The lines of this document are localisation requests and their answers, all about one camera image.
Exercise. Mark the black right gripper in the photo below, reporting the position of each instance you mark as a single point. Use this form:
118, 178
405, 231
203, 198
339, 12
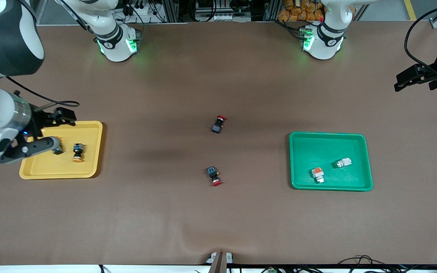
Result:
38, 122

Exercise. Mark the yellow push button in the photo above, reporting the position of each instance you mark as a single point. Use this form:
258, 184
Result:
78, 151
58, 151

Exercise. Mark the green button white block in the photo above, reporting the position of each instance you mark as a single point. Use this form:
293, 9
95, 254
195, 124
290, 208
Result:
342, 163

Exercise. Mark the white button orange top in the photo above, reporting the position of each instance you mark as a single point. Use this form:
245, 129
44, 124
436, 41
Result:
318, 174

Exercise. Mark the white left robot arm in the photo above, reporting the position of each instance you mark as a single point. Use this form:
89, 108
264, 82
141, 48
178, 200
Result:
323, 47

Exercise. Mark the yellow plastic tray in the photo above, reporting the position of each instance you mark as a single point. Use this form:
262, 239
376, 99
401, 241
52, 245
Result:
85, 167

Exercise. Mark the green plastic tray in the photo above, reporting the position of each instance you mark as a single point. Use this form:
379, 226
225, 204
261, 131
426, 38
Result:
317, 151

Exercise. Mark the bag of orange items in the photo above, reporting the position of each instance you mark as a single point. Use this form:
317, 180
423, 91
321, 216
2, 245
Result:
302, 11

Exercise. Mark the red push button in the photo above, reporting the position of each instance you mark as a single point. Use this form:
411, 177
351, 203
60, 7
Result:
217, 125
214, 175

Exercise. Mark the brown table mat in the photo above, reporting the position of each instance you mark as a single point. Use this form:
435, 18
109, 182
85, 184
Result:
218, 220

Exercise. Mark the white power strip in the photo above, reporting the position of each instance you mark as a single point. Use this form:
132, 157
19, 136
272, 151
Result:
222, 17

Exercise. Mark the metal mount bracket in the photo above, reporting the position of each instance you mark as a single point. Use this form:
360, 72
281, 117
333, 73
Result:
218, 263

